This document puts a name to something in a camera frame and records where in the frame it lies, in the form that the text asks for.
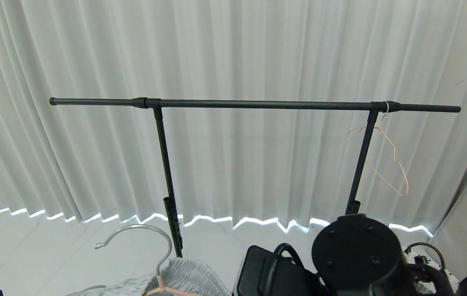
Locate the pale grey garment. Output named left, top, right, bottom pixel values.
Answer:
left=65, top=258, right=232, bottom=296

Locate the white laundry basket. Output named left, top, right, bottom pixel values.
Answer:
left=400, top=243, right=460, bottom=294

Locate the pink clothes hanger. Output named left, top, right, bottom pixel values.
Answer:
left=347, top=112, right=409, bottom=197
left=95, top=224, right=201, bottom=296

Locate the black clothes rack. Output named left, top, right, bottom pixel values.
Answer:
left=49, top=97, right=461, bottom=259

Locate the black cable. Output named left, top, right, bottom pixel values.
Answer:
left=264, top=243, right=306, bottom=296

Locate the white curtain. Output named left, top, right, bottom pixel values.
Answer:
left=0, top=0, right=467, bottom=239

